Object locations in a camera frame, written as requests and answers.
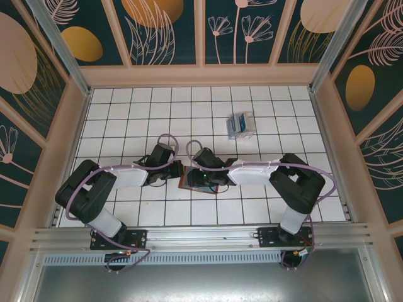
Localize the clear acrylic card stand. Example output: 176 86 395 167
225 111 256 142

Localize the aluminium corner post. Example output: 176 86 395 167
309 0 369 92
26 0 93 97

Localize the brown leather card holder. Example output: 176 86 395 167
178 159 219 196

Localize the arm base controller board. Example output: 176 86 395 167
103 250 141 275
281 248 316 272

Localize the grey metal panel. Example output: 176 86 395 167
30 264 383 302

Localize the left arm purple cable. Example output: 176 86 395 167
64 133 182 275

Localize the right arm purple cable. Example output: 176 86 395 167
185 140 335 271

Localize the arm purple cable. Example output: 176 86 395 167
185 140 335 271
64 133 182 275

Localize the grey slotted cable duct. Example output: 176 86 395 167
42 253 284 266

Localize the aluminium side rail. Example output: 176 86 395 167
310 91 358 225
50 89 93 227

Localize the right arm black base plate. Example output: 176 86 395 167
257 225 315 250

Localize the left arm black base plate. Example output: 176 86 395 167
89 228 149 251

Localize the long aluminium mounting rail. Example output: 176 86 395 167
30 222 375 252

